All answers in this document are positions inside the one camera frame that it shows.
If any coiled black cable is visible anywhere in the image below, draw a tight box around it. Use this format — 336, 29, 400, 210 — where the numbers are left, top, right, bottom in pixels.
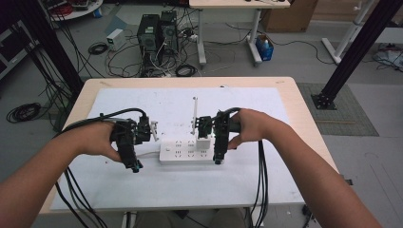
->
87, 41, 109, 56
6, 102, 43, 124
174, 64, 199, 78

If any black metal frame post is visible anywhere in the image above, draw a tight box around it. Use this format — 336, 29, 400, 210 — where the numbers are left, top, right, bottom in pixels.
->
311, 0, 403, 111
9, 0, 86, 96

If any white charger plug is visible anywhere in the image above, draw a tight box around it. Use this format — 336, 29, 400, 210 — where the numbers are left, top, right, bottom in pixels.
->
195, 134, 213, 151

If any white power supply box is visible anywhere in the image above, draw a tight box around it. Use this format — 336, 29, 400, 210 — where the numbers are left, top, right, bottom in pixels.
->
106, 28, 127, 52

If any white power strip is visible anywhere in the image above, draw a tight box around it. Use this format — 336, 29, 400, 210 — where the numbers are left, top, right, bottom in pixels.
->
159, 139, 226, 165

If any white power strip cable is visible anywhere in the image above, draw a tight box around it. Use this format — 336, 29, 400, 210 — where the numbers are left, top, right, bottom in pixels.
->
136, 150, 162, 159

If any white table mat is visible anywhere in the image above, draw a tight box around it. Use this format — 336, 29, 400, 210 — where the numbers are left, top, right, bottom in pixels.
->
50, 86, 305, 212

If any long black floor cable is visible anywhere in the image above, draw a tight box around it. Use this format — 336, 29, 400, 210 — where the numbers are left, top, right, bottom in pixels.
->
224, 22, 328, 67

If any white table leg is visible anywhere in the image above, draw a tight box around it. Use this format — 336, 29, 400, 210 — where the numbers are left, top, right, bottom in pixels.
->
246, 207, 265, 228
122, 211, 138, 228

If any black computer tower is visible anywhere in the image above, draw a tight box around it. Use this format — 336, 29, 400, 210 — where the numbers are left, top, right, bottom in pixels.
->
136, 13, 162, 66
160, 9, 180, 57

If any cardboard box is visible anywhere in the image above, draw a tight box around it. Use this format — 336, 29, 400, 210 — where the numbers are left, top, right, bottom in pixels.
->
260, 0, 319, 33

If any person's right hand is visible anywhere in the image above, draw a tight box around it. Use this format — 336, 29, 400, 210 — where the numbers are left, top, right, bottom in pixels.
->
227, 108, 278, 150

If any person's left hand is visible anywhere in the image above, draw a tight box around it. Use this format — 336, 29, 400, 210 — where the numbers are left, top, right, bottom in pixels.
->
70, 121, 124, 163

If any white metal stand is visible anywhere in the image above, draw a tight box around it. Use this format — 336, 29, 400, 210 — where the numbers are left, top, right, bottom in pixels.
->
321, 0, 373, 65

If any round white table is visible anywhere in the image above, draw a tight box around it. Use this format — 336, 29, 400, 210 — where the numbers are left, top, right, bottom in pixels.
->
39, 0, 105, 22

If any white desk with wooden top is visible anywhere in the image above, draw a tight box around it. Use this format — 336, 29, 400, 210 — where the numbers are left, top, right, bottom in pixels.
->
188, 0, 291, 67

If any black gripper cable bundle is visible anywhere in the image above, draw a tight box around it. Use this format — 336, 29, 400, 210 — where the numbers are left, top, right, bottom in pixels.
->
215, 106, 271, 228
52, 107, 148, 228

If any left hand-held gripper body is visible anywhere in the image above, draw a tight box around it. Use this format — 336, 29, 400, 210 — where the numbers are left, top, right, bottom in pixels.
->
108, 115, 160, 160

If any grey floor mat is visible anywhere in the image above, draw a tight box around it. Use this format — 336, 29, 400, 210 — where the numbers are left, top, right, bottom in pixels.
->
297, 82, 380, 138

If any blue box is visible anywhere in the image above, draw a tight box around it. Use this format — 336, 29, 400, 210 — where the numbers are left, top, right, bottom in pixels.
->
255, 34, 275, 62

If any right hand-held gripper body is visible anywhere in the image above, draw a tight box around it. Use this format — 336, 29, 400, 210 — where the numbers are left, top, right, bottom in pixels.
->
190, 96, 241, 145

